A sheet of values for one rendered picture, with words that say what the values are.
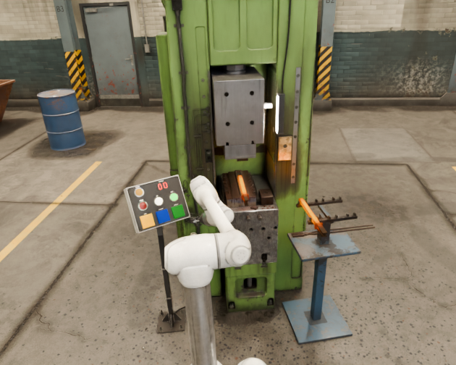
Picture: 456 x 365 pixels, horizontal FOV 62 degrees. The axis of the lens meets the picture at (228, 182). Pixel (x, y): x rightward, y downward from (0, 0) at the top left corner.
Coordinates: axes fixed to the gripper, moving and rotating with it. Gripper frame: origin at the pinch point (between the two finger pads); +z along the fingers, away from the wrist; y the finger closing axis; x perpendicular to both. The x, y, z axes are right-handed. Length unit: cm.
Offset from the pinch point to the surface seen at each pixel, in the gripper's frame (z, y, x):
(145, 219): 16.1, -22.4, 7.1
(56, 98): 409, 21, 209
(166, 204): 15.4, -7.7, 12.7
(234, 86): -26, 35, 69
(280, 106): -25, 67, 54
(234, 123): -16, 36, 50
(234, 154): -5.4, 36.7, 32.3
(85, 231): 222, -21, 4
